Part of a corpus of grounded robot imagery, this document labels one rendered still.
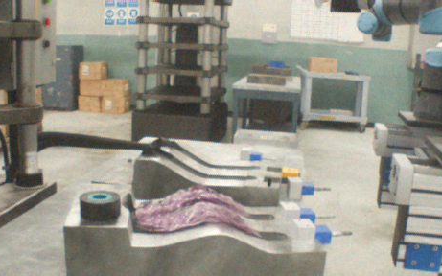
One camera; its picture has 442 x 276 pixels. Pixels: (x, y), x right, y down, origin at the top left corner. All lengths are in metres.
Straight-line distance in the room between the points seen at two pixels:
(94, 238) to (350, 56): 7.09
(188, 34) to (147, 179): 5.37
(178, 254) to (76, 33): 7.85
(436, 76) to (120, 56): 7.07
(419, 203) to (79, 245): 0.74
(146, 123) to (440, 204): 4.54
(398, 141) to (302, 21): 6.22
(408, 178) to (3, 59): 1.26
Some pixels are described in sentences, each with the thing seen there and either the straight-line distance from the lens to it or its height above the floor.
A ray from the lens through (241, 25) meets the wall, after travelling 7.79.
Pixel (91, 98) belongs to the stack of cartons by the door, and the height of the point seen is 0.24.
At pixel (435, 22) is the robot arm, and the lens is 0.89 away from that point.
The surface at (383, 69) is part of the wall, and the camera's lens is 7.86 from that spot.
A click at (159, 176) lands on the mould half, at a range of 1.24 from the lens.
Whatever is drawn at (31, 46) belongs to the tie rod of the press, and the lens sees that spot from 1.47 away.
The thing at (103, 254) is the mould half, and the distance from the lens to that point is 0.90.
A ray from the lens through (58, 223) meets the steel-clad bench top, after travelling 1.19.
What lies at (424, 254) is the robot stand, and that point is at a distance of 1.23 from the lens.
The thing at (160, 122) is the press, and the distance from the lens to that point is 5.37.
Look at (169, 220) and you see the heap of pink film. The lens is 0.95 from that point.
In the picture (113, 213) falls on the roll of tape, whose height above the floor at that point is 0.92.
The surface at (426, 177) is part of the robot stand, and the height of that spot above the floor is 0.97.
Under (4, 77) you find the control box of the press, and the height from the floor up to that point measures 1.11.
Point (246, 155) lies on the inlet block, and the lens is 1.75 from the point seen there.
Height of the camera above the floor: 1.24
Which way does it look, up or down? 13 degrees down
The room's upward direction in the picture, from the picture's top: 2 degrees clockwise
